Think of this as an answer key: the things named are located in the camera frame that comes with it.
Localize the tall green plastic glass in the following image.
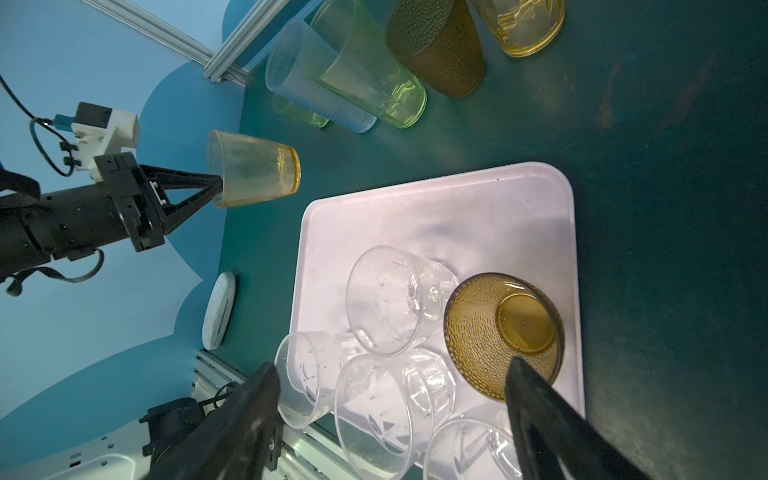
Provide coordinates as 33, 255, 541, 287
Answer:
302, 0, 427, 129

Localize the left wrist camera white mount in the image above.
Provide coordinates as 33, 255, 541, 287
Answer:
53, 102, 140, 182

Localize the short yellow glass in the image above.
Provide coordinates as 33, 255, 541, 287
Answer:
206, 130, 301, 209

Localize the tall yellow-green glass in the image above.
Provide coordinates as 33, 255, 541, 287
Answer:
272, 94, 329, 129

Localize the pink plastic tray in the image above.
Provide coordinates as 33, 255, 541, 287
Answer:
290, 162, 585, 412

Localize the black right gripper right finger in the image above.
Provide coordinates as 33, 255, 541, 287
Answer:
505, 357, 648, 479

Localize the aluminium frame left post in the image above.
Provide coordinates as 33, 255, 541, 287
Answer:
203, 0, 288, 86

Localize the aluminium frame back rail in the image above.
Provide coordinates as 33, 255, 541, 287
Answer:
83, 0, 214, 67

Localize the tall yellow plastic glass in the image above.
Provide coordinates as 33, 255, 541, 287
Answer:
471, 0, 565, 58

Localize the tall blue plastic glass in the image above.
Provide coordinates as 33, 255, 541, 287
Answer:
265, 18, 376, 133

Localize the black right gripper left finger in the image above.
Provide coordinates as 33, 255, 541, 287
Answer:
147, 362, 280, 479

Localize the white round disc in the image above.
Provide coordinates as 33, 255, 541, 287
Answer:
201, 272, 236, 351

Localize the clear faceted glass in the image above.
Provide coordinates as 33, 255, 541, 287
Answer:
423, 402, 523, 479
333, 348, 456, 479
274, 331, 366, 429
345, 246, 458, 357

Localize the amber dimpled glass front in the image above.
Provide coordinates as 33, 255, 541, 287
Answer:
444, 272, 565, 402

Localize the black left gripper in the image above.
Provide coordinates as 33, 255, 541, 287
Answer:
1, 153, 223, 282

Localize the dark amber dimpled glass back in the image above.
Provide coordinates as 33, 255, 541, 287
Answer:
385, 0, 485, 99

